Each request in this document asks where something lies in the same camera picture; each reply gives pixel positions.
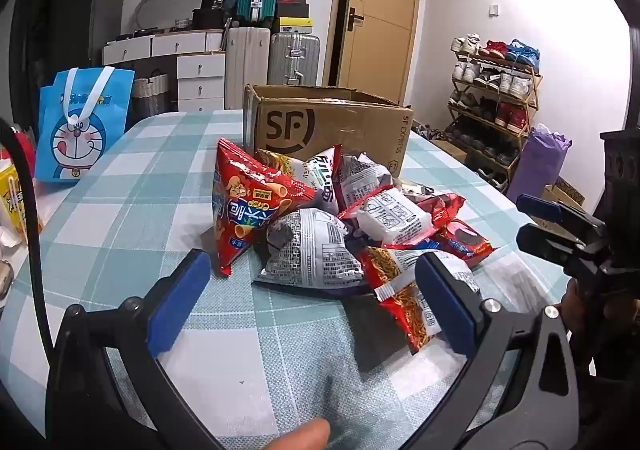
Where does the black bag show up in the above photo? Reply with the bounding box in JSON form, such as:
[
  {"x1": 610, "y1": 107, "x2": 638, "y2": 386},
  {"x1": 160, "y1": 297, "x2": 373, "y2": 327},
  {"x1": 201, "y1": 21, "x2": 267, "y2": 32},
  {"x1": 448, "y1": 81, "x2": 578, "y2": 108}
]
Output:
[{"x1": 191, "y1": 0, "x2": 229, "y2": 29}]

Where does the white red-edged snack packet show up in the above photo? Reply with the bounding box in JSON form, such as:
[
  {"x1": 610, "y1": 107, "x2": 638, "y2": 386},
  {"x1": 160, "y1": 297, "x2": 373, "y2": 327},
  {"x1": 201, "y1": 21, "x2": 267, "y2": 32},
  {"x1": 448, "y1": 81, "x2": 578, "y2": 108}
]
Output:
[{"x1": 337, "y1": 184, "x2": 467, "y2": 251}]

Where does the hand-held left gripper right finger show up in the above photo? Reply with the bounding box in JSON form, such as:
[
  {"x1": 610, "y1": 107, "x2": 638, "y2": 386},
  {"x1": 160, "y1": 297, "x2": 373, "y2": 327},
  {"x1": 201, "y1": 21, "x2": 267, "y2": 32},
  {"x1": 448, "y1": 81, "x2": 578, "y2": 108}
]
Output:
[{"x1": 414, "y1": 252, "x2": 582, "y2": 450}]

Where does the red noodle snack bag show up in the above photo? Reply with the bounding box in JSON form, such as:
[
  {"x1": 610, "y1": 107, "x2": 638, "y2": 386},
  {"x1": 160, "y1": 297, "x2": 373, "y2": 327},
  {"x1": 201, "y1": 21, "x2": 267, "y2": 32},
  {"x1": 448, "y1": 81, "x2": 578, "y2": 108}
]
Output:
[{"x1": 357, "y1": 245, "x2": 483, "y2": 356}]

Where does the black cable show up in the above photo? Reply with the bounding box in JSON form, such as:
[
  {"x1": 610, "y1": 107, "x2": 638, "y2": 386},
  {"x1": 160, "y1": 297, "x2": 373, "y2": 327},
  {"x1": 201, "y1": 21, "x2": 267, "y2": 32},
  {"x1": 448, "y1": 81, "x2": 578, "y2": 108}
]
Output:
[{"x1": 0, "y1": 119, "x2": 55, "y2": 356}]

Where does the person's right hand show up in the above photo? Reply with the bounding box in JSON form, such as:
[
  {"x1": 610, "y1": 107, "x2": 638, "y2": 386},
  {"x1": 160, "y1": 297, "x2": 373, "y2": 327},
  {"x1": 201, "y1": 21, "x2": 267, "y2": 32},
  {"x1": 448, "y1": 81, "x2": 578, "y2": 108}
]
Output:
[{"x1": 559, "y1": 279, "x2": 590, "y2": 356}]

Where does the grey refrigerator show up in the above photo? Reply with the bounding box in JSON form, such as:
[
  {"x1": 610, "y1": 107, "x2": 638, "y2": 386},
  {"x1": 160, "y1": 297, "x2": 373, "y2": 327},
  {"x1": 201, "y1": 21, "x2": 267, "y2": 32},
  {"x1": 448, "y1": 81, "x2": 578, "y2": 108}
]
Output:
[{"x1": 52, "y1": 0, "x2": 128, "y2": 70}]

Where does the brown cardboard box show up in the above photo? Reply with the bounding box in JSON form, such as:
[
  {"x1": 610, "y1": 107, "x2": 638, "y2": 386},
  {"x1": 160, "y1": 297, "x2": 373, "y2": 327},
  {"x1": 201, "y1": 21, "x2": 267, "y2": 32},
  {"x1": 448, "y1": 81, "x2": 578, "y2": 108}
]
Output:
[{"x1": 242, "y1": 83, "x2": 412, "y2": 179}]

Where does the red and black shoe box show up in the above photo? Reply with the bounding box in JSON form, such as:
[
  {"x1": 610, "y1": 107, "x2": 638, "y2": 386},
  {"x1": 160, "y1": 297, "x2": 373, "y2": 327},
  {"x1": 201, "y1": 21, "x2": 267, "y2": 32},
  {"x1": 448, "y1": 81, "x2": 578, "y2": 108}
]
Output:
[{"x1": 276, "y1": 0, "x2": 312, "y2": 19}]

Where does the yellow snack packet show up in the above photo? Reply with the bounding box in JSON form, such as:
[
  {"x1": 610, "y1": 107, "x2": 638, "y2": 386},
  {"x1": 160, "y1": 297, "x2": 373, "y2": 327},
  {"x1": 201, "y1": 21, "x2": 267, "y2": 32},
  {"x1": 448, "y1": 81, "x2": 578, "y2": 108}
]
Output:
[{"x1": 0, "y1": 162, "x2": 42, "y2": 247}]

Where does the wooden shoe rack with shoes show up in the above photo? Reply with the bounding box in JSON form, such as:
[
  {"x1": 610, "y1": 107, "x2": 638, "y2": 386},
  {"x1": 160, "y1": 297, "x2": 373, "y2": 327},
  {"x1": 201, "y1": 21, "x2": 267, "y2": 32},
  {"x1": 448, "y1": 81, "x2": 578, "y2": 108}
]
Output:
[{"x1": 445, "y1": 33, "x2": 542, "y2": 186}]

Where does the person's left hand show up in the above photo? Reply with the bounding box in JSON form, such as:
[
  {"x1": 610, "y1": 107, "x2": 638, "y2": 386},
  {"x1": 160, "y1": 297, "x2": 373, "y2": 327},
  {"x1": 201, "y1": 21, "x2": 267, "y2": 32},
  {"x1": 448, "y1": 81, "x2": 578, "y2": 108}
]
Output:
[{"x1": 265, "y1": 419, "x2": 331, "y2": 450}]

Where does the red triangular snack bag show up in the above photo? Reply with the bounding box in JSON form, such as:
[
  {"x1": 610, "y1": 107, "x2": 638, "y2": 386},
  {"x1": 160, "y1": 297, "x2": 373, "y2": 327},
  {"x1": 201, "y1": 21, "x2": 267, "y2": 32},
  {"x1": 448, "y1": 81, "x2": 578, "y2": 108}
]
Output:
[{"x1": 212, "y1": 137, "x2": 317, "y2": 277}]

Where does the grey snack bag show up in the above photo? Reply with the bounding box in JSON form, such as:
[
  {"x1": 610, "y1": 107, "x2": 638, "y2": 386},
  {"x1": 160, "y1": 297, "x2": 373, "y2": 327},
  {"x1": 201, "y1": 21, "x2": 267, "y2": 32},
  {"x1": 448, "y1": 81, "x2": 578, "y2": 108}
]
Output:
[{"x1": 340, "y1": 152, "x2": 396, "y2": 216}]

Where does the silver triangular snack bag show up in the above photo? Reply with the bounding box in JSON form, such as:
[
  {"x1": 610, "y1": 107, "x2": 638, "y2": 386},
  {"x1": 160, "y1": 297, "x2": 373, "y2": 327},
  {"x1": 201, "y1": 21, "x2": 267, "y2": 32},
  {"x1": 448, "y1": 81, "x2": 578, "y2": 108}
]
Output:
[{"x1": 252, "y1": 209, "x2": 373, "y2": 292}]

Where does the white suitcase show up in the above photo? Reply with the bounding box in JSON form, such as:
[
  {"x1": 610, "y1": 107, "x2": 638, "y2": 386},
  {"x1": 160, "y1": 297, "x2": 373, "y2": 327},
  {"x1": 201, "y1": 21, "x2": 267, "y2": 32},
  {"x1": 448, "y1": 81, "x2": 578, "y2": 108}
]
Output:
[{"x1": 225, "y1": 26, "x2": 271, "y2": 110}]

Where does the white noodle snack bag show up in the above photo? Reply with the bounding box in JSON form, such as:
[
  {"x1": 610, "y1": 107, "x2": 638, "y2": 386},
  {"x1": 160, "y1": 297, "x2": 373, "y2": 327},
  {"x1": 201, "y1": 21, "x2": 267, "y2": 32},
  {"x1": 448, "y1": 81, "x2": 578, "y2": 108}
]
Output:
[{"x1": 256, "y1": 144, "x2": 343, "y2": 216}]

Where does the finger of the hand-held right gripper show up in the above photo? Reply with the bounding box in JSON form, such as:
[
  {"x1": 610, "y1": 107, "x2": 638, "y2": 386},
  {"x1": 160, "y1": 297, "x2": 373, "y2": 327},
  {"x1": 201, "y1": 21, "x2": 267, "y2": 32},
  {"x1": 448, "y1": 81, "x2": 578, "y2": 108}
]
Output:
[
  {"x1": 516, "y1": 224, "x2": 608, "y2": 277},
  {"x1": 516, "y1": 194, "x2": 607, "y2": 233}
]

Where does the wicker basket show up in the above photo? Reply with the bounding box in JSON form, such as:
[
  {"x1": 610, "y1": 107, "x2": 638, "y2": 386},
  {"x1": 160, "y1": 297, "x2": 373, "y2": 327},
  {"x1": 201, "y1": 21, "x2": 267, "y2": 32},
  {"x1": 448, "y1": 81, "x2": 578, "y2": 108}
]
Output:
[{"x1": 132, "y1": 74, "x2": 170, "y2": 116}]

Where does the red cookie packet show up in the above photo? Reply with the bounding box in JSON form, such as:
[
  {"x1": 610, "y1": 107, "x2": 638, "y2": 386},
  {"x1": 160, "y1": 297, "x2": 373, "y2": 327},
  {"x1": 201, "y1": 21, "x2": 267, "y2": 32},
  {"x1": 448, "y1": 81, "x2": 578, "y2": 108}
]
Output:
[{"x1": 432, "y1": 220, "x2": 496, "y2": 267}]

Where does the printed cardboard floor box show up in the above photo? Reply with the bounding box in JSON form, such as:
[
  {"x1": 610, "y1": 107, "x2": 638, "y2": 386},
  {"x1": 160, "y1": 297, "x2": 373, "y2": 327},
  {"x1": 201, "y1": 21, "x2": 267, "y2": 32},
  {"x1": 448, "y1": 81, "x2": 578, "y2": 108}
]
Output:
[{"x1": 542, "y1": 177, "x2": 587, "y2": 212}]

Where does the silver suitcase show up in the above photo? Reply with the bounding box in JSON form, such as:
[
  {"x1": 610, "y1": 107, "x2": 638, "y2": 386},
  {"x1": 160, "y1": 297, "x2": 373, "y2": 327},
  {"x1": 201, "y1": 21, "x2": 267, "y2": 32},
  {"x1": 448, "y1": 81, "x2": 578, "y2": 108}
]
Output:
[{"x1": 267, "y1": 32, "x2": 321, "y2": 87}]

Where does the purple bag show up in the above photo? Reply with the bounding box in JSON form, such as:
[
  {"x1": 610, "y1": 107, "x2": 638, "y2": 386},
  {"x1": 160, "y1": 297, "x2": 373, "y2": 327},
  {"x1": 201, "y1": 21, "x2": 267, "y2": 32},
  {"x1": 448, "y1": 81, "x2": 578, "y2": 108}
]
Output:
[{"x1": 506, "y1": 125, "x2": 572, "y2": 204}]

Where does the blue cartoon tote bag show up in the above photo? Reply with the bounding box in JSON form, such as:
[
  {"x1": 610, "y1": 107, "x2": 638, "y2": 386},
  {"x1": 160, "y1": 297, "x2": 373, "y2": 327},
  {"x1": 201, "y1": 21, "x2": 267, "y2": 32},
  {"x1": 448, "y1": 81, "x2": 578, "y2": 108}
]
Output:
[{"x1": 34, "y1": 66, "x2": 136, "y2": 186}]

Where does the white drawer cabinet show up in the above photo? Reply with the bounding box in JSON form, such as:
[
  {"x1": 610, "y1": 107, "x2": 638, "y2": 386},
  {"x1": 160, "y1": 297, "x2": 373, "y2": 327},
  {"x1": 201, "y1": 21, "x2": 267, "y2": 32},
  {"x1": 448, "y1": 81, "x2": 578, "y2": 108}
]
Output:
[{"x1": 102, "y1": 29, "x2": 227, "y2": 113}]

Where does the wooden door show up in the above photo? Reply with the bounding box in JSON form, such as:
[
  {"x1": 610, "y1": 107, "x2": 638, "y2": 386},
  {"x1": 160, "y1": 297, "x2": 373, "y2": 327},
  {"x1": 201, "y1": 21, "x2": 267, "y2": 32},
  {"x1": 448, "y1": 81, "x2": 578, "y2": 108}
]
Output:
[{"x1": 336, "y1": 0, "x2": 424, "y2": 106}]

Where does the yellow and black box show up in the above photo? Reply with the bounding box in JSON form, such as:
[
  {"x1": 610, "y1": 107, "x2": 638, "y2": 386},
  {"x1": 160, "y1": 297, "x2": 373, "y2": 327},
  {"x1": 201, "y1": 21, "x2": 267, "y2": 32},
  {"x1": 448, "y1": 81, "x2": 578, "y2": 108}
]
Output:
[{"x1": 272, "y1": 17, "x2": 315, "y2": 35}]

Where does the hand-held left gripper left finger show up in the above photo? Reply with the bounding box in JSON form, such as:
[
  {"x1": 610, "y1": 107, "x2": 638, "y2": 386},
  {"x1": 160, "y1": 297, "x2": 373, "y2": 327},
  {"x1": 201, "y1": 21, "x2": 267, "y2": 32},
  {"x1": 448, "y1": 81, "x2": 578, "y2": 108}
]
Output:
[{"x1": 46, "y1": 249, "x2": 227, "y2": 450}]

